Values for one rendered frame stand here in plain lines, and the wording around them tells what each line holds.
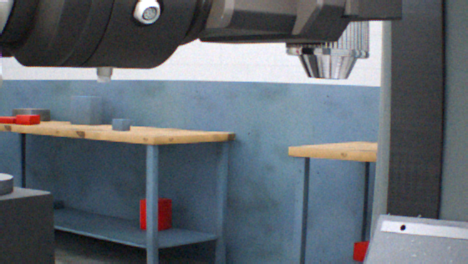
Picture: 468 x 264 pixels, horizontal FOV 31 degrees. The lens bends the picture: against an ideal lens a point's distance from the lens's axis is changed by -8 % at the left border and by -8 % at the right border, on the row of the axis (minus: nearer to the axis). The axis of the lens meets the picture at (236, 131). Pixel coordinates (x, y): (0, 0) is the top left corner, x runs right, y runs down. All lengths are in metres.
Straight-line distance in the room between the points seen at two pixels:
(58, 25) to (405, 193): 0.57
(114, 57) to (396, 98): 0.52
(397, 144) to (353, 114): 4.44
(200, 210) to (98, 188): 0.99
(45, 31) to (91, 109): 5.87
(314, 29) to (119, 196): 6.12
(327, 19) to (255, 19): 0.03
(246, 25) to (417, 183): 0.49
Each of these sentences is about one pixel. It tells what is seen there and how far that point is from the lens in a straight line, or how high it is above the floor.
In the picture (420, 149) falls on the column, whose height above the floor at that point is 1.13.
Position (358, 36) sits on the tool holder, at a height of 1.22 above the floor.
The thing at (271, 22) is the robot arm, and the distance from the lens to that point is 0.42.
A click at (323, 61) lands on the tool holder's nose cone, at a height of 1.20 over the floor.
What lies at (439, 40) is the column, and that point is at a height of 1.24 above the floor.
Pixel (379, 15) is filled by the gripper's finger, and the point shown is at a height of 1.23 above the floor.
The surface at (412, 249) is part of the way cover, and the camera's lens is 0.87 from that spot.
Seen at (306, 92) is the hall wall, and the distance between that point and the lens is 5.49.
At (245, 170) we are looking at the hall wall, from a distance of 5.77.
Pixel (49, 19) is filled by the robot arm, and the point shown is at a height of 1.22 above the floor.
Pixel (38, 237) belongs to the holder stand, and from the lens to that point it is 0.78.
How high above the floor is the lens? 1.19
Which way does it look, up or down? 3 degrees down
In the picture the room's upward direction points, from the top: 1 degrees clockwise
